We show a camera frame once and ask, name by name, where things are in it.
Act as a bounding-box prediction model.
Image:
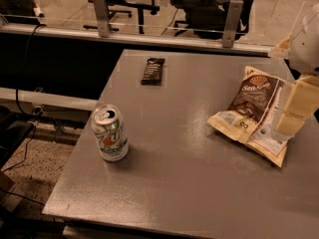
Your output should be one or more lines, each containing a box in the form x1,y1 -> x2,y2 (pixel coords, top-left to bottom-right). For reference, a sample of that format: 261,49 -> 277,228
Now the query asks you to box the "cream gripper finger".
275,74 -> 319,137
269,34 -> 292,59

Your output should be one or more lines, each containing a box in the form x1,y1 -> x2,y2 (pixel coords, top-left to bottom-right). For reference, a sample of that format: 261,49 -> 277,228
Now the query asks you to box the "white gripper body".
288,4 -> 319,75

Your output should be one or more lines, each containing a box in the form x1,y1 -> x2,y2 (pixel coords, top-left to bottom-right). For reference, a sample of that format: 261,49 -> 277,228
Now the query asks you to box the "7up soda can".
91,104 -> 129,162

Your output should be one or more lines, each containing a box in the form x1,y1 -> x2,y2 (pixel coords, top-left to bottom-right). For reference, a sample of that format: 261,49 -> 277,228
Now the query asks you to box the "brown chip bag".
207,66 -> 287,167

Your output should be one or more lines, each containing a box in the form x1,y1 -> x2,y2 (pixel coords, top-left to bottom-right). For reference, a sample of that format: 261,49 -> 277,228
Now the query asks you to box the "dark office chair right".
170,0 -> 254,40

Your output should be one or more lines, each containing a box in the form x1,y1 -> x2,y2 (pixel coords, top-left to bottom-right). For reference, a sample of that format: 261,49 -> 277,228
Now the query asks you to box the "dark chocolate bar wrapper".
141,58 -> 165,86

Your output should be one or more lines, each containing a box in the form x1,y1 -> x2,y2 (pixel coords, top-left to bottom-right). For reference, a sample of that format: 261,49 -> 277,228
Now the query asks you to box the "person legs background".
0,0 -> 40,25

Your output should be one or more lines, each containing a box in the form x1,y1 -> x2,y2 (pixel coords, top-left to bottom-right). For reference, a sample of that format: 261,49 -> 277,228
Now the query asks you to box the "right metal bracket post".
222,0 -> 243,48

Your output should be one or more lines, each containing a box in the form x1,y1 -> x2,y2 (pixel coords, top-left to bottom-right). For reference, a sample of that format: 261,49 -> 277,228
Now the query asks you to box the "metal bracket post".
93,0 -> 112,37
222,0 -> 243,48

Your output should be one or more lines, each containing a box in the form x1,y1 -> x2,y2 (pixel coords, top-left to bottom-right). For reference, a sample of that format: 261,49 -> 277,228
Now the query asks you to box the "left metal bracket post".
93,0 -> 112,37

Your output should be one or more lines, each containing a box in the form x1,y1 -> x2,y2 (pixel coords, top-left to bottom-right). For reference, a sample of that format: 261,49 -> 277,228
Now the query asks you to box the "white horizontal rail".
0,88 -> 97,111

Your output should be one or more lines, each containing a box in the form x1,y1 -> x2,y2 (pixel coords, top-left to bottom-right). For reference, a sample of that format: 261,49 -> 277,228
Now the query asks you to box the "black hanging cable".
14,23 -> 48,116

